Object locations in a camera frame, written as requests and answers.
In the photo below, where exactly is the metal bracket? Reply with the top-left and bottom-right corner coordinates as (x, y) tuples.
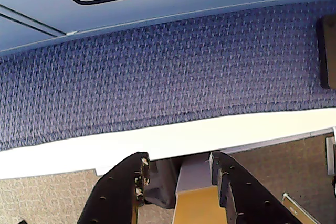
(281, 191), (317, 224)

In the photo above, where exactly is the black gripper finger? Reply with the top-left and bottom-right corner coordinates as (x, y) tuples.
(77, 152), (151, 224)
(209, 152), (302, 224)

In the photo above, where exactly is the yellow wooden block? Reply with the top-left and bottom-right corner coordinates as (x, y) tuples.
(173, 185), (228, 224)

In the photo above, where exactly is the dark brown box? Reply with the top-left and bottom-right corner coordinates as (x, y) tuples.
(316, 15), (336, 90)

